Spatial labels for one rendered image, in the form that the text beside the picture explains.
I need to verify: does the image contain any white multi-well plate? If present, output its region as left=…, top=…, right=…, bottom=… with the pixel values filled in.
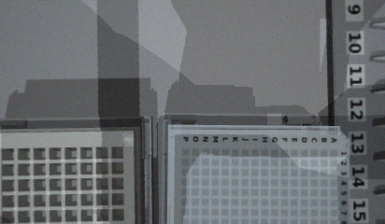
left=167, top=124, right=349, bottom=224

